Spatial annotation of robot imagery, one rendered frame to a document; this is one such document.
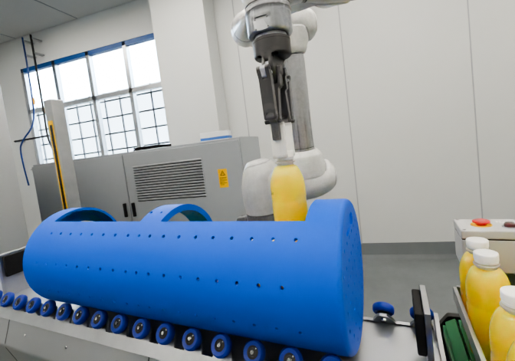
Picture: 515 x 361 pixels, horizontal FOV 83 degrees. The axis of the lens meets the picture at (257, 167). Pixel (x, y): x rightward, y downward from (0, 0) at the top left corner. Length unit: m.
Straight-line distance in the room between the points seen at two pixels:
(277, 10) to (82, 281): 0.75
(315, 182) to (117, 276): 0.77
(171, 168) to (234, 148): 0.57
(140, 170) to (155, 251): 2.00
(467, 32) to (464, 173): 1.34
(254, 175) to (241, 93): 2.48
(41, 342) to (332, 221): 0.92
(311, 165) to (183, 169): 1.43
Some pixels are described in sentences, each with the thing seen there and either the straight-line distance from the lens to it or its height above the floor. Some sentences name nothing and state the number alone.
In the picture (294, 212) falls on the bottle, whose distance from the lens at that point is 0.58.
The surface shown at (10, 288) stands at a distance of 1.47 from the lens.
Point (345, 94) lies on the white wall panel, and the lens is 3.35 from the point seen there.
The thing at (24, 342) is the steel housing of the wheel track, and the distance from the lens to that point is 1.23.
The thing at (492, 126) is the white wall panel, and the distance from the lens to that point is 3.59.
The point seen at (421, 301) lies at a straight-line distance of 0.64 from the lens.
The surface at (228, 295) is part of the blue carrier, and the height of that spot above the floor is 1.10.
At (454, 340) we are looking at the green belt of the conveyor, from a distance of 0.84.
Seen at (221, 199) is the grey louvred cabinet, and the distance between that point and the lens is 2.30.
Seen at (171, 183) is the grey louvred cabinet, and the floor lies 1.14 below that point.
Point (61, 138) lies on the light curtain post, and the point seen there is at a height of 1.51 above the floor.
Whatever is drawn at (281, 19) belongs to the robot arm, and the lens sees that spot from 0.60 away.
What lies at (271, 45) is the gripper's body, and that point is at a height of 1.54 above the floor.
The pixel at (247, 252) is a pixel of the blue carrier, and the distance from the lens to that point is 0.54.
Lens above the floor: 1.36
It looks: 4 degrees down
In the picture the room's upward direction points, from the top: 7 degrees counter-clockwise
